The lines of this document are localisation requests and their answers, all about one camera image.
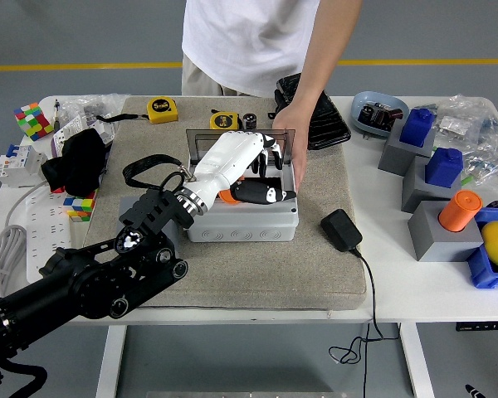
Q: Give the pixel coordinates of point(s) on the thin pen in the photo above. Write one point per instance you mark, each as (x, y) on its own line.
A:
(57, 108)

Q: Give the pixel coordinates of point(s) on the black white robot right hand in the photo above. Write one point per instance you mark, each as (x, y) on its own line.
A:
(475, 391)

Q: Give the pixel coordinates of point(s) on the light blue bowl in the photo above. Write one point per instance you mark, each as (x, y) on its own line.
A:
(369, 99)

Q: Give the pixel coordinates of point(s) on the white printed label pack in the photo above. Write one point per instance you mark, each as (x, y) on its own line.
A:
(68, 128)

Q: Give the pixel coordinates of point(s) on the grey plastic junction box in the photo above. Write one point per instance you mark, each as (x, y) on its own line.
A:
(240, 232)

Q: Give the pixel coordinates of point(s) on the white circuit breaker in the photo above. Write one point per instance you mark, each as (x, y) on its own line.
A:
(18, 166)

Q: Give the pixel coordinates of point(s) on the smoked transparent box lid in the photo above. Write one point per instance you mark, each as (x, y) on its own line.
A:
(197, 145)

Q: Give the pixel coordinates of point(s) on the blue plastic bin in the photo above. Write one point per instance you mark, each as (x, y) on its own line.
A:
(481, 269)

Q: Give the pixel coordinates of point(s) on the grey holder block round hole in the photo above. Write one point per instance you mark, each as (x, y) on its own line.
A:
(128, 203)

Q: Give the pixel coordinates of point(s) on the orange cylinder battery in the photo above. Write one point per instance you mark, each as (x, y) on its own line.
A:
(458, 211)
(226, 197)

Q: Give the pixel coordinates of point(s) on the small colourful puzzle cube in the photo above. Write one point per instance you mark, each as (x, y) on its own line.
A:
(81, 204)

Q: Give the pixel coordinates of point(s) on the white electrical module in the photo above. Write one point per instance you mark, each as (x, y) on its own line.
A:
(105, 132)

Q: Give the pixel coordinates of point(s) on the black foot pedal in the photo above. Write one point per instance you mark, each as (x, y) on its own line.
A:
(332, 124)

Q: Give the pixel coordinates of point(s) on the blue block battery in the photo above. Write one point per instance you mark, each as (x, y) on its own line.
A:
(417, 126)
(442, 166)

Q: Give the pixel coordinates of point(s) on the white table leg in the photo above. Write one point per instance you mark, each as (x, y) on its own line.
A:
(417, 360)
(110, 360)

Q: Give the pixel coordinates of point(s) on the small yellow tape measure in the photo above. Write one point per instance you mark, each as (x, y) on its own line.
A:
(224, 120)

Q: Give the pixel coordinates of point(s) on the person's left hand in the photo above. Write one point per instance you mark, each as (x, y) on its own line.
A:
(296, 132)

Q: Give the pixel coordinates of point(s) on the black table control panel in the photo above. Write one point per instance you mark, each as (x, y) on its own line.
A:
(481, 326)

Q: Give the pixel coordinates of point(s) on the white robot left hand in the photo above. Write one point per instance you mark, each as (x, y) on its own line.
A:
(228, 161)

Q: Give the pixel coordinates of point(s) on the black cylindrical capacitor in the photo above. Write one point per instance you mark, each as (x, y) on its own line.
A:
(250, 120)

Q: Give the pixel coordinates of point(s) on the dark electronic parts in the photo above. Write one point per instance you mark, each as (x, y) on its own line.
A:
(377, 116)

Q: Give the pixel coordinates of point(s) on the grey-brown fabric mat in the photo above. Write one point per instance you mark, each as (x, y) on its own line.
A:
(253, 273)

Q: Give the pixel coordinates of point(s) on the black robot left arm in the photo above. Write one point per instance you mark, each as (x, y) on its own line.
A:
(87, 282)

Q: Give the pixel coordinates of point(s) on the clear bags of small parts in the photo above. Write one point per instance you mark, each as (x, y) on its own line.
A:
(481, 141)

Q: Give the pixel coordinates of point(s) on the black power adapter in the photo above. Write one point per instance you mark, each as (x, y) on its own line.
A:
(340, 230)

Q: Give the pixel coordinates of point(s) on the black cloth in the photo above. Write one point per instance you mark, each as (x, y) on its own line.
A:
(79, 161)

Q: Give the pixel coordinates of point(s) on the clear plastic bag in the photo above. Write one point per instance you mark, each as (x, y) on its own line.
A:
(87, 103)

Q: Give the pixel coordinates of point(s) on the person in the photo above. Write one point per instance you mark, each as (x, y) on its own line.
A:
(249, 41)

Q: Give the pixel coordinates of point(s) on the person's left forearm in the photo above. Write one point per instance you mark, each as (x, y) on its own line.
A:
(323, 62)

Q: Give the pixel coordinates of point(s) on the large colourful puzzle cube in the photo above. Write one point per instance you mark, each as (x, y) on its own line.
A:
(33, 122)

